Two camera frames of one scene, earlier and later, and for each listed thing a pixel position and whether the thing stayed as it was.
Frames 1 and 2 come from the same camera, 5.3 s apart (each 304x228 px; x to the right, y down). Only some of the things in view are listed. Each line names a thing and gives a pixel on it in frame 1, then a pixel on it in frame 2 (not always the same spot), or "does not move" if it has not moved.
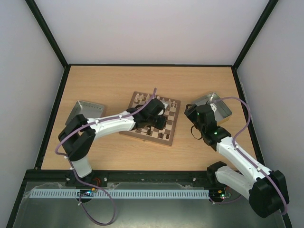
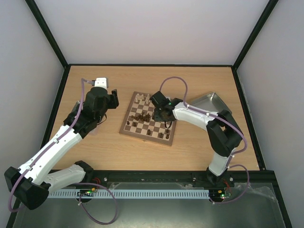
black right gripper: (190, 111) to (159, 114)
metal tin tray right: (222, 113) does not move
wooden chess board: (165, 136) does not move
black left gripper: (161, 126) to (114, 101)
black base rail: (44, 177) does not move
